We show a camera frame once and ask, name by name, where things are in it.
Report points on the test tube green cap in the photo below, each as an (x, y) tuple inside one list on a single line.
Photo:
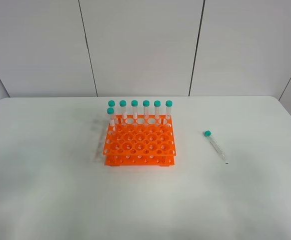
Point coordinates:
[(209, 136)]

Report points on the row tube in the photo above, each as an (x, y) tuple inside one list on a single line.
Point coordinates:
[(123, 105), (168, 111), (157, 105), (134, 104), (112, 104), (146, 104)]

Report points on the orange plastic test tube rack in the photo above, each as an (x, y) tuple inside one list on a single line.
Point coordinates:
[(140, 142)]

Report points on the front-left racked test tube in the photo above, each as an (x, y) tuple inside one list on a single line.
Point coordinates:
[(112, 117)]

